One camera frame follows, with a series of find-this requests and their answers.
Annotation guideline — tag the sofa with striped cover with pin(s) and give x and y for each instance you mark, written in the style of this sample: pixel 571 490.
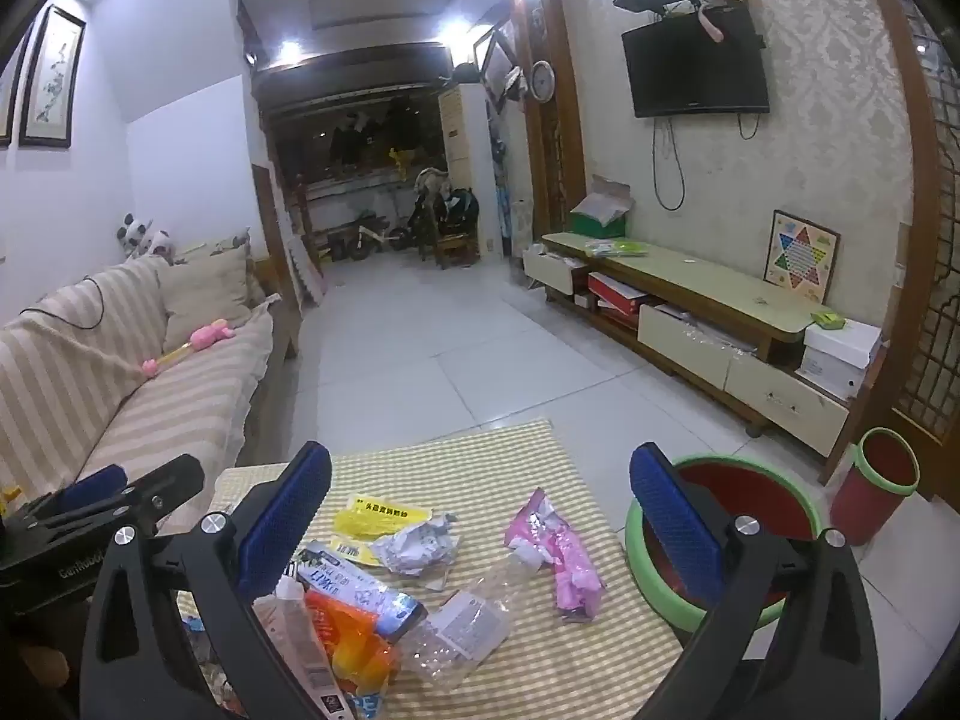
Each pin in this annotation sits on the sofa with striped cover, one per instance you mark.
pixel 112 405

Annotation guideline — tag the panda plush toy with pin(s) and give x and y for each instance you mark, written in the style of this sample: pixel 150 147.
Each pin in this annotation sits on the panda plush toy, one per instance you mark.
pixel 133 234
pixel 161 244

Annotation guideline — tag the red box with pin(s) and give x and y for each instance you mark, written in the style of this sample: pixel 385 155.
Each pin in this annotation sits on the red box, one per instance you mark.
pixel 615 294

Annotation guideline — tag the black wall television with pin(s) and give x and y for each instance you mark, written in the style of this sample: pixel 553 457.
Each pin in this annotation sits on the black wall television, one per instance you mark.
pixel 697 67

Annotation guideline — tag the wooden lattice door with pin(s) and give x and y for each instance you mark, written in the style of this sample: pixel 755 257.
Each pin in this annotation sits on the wooden lattice door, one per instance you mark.
pixel 930 330

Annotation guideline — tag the person's left hand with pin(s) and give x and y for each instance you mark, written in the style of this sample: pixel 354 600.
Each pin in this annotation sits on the person's left hand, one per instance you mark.
pixel 43 664

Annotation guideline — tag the orange snack bag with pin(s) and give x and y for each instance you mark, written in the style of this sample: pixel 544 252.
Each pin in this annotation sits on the orange snack bag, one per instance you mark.
pixel 352 637

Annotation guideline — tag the checked yellow tablecloth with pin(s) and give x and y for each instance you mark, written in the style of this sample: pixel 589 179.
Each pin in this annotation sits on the checked yellow tablecloth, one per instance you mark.
pixel 480 465

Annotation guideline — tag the white paper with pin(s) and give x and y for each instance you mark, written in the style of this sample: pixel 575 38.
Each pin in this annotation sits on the white paper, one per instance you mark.
pixel 416 547

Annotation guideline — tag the clear plastic bottle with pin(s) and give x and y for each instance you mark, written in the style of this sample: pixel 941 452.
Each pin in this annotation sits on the clear plastic bottle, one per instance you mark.
pixel 465 622

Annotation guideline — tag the wooden television cabinet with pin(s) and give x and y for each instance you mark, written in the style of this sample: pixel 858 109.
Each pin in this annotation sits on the wooden television cabinet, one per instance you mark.
pixel 712 285

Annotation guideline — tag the blue white milk carton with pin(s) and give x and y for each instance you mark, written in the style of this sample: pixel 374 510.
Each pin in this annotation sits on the blue white milk carton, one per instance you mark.
pixel 360 592

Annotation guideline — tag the small red green-rimmed bin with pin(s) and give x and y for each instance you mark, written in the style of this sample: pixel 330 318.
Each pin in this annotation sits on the small red green-rimmed bin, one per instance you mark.
pixel 870 495

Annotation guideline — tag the green box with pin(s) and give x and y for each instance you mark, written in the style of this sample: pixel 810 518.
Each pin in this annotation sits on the green box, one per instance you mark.
pixel 596 226

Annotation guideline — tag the dark stroller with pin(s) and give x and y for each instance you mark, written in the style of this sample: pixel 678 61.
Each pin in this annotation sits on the dark stroller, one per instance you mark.
pixel 450 210

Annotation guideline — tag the white cardboard box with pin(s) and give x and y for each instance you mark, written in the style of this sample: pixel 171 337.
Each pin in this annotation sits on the white cardboard box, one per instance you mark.
pixel 836 360

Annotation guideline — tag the flat green packet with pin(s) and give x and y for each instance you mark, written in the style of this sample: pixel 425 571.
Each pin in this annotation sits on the flat green packet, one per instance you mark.
pixel 615 247

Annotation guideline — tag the wooden chair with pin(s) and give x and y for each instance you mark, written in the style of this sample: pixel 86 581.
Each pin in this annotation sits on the wooden chair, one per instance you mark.
pixel 454 251

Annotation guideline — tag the yellow packet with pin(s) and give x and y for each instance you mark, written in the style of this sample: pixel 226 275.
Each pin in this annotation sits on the yellow packet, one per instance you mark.
pixel 375 517

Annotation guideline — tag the small green packet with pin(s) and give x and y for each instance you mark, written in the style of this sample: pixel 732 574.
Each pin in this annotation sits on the small green packet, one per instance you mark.
pixel 827 319

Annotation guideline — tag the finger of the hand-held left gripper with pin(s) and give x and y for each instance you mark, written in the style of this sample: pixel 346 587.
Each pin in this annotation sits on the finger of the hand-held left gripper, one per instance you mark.
pixel 97 481
pixel 169 480

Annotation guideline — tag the white squeeze tube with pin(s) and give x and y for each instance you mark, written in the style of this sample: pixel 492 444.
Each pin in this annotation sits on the white squeeze tube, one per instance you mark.
pixel 296 630

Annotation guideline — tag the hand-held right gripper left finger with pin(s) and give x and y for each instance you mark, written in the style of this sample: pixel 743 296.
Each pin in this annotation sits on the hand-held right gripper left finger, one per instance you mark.
pixel 285 525

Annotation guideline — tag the round wall clock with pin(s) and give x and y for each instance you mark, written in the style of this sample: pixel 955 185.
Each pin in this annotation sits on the round wall clock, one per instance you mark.
pixel 542 81

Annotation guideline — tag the star checkers board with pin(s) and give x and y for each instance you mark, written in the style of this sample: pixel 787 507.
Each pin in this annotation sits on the star checkers board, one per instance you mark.
pixel 801 251

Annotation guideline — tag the white balance bike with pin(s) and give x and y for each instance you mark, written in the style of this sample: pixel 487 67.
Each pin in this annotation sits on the white balance bike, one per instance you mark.
pixel 375 232

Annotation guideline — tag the white standing air conditioner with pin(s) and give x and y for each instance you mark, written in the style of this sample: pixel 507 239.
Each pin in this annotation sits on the white standing air conditioner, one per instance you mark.
pixel 465 150

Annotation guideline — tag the large red green-rimmed bin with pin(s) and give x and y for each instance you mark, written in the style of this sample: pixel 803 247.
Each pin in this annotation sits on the large red green-rimmed bin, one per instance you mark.
pixel 750 495

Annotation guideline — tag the beige cushion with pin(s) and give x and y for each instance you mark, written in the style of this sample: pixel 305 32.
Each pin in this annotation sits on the beige cushion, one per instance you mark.
pixel 202 292

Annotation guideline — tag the pink wrapper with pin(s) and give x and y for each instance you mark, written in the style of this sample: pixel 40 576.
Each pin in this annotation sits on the pink wrapper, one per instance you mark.
pixel 570 570

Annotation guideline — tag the framed flower picture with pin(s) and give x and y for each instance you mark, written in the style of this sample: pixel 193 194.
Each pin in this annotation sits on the framed flower picture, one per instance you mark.
pixel 52 75

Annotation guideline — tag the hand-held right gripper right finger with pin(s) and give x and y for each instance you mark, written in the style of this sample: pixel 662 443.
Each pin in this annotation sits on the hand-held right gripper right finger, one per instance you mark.
pixel 675 532

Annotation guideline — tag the pink toy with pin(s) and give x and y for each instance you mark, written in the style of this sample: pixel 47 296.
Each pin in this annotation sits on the pink toy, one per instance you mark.
pixel 210 334

